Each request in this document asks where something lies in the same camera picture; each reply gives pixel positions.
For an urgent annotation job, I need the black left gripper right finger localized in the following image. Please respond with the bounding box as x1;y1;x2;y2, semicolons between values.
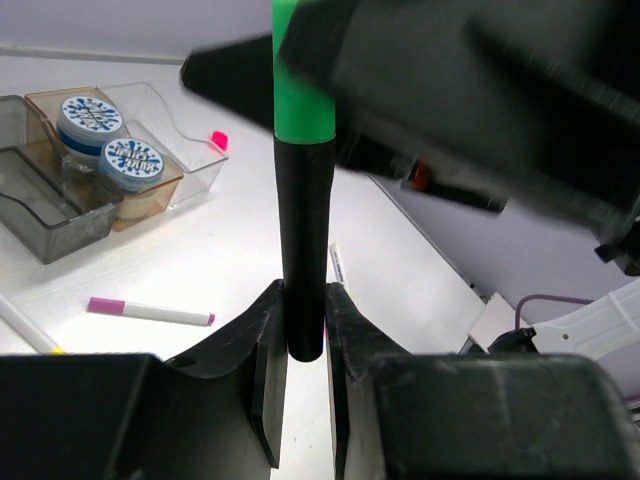
325;283;639;479

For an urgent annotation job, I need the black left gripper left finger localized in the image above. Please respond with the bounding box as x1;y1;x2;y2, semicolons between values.
1;281;287;479

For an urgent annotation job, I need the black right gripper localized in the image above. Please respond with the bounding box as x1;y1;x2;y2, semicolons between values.
180;1;639;275

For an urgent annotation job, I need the black green highlighter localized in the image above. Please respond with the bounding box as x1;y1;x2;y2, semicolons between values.
272;1;335;362

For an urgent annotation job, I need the blue-lidded round jar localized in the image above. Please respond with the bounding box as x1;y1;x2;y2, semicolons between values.
98;137;165;193
56;95;125;156

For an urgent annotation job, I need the pink highlighter cap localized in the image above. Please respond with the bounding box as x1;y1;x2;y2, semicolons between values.
210;130;229;152

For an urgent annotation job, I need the purple-capped white marker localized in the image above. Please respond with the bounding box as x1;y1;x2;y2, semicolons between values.
87;297;215;327

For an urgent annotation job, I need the pale yellow white marker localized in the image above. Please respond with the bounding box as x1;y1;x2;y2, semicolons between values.
329;244;347;287

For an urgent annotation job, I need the long yellow-capped white marker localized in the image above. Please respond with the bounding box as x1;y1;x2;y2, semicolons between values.
0;295;66;355

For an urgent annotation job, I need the clear plastic bin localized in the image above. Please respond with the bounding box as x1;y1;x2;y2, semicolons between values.
99;82;228;208

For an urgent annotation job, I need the smoky grey plastic bin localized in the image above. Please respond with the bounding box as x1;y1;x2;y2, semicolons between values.
1;95;124;264

